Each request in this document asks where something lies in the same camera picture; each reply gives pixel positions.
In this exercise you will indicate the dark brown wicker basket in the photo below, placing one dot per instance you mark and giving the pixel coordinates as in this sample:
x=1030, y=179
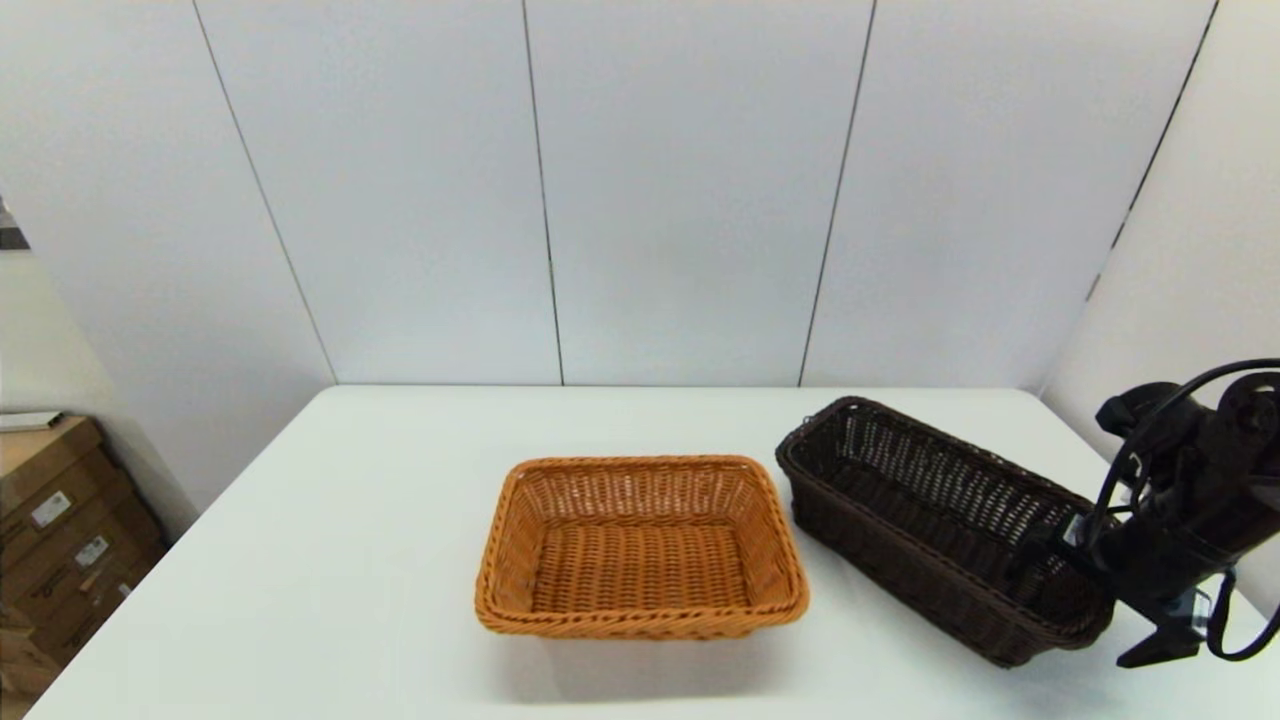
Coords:
x=900, y=560

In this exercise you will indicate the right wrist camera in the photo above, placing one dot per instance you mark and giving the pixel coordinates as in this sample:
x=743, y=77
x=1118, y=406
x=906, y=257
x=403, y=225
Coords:
x=1188, y=608

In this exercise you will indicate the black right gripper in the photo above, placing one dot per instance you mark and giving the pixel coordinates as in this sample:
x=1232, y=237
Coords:
x=1150, y=565

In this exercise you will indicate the orange wicker basket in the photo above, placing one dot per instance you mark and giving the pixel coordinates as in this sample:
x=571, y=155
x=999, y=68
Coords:
x=640, y=620

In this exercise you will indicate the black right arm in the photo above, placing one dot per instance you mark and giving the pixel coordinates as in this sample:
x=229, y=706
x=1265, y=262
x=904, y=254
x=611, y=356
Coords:
x=1230, y=470

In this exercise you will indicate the brown cardboard box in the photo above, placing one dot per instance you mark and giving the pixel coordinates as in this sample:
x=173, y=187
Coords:
x=45, y=450
x=130, y=545
x=70, y=620
x=100, y=500

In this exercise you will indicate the grey wall fixture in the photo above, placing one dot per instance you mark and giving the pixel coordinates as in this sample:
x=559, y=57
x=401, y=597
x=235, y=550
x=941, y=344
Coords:
x=12, y=235

